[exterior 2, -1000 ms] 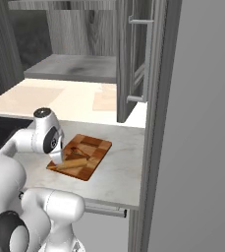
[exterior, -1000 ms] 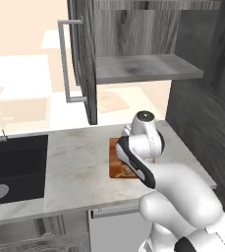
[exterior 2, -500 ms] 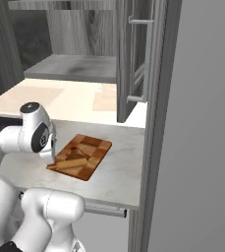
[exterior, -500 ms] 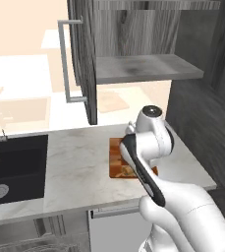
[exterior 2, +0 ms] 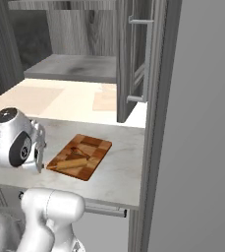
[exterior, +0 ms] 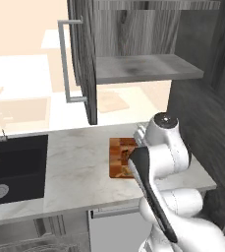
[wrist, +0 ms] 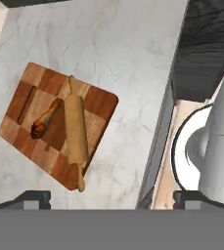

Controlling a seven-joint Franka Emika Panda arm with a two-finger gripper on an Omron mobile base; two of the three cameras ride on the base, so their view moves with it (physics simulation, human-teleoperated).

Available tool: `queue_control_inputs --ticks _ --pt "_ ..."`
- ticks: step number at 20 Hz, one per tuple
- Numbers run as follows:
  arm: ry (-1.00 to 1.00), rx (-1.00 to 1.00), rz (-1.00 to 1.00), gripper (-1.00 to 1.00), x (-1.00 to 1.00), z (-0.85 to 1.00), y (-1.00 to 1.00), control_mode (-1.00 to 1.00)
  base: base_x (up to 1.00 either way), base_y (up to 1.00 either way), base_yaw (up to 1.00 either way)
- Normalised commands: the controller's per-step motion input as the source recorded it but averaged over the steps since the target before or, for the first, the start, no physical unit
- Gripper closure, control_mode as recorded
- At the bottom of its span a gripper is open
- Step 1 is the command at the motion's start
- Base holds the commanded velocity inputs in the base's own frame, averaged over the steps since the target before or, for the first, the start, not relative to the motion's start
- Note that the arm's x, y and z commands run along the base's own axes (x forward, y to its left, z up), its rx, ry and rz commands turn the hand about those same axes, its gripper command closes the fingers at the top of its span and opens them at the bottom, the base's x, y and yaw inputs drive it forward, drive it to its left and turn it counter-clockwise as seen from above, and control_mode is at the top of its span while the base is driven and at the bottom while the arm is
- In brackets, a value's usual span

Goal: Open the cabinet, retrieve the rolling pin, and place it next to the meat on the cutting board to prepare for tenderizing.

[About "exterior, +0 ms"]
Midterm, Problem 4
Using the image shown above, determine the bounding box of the grey lower cupboard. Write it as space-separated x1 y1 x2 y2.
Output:
0 215 89 252

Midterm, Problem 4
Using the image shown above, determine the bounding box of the grey dishwasher front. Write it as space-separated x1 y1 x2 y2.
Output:
86 206 155 252

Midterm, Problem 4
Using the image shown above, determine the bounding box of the dark wood tall cabinet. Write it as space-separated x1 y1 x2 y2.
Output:
167 0 225 239

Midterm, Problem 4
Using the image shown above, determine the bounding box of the grey dishwasher handle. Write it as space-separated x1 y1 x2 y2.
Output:
90 207 141 220

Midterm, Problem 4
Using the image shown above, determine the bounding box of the wooden cutting board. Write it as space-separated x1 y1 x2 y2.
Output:
108 137 141 180

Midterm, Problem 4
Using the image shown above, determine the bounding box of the black sink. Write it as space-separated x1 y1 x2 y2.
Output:
0 134 49 208

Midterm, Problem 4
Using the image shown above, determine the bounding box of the brown meat piece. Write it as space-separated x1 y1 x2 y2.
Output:
118 148 137 178

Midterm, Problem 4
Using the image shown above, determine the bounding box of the dark wood cabinet door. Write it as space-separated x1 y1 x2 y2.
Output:
67 0 99 126

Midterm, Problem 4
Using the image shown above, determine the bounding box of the grey cabinet door handle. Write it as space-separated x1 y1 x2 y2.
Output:
57 19 87 104

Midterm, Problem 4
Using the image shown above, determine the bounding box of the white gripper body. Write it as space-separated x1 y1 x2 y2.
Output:
133 123 148 147

